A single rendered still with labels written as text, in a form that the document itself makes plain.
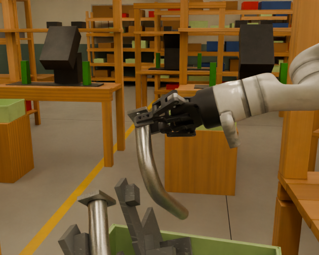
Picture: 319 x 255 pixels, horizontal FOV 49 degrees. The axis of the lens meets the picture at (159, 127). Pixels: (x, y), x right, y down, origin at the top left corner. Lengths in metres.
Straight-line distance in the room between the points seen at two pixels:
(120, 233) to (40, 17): 11.56
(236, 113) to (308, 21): 0.83
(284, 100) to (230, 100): 0.09
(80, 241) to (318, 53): 0.49
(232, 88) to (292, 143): 0.86
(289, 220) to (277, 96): 1.02
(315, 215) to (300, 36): 0.63
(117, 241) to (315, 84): 0.62
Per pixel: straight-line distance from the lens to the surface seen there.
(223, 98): 0.62
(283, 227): 1.60
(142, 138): 0.65
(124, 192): 0.69
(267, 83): 0.62
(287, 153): 1.47
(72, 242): 0.56
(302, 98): 0.62
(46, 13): 12.22
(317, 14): 1.42
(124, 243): 0.95
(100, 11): 11.57
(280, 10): 8.09
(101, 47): 10.94
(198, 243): 0.90
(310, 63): 0.64
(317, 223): 1.20
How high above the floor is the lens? 1.43
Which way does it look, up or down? 14 degrees down
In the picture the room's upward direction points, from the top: straight up
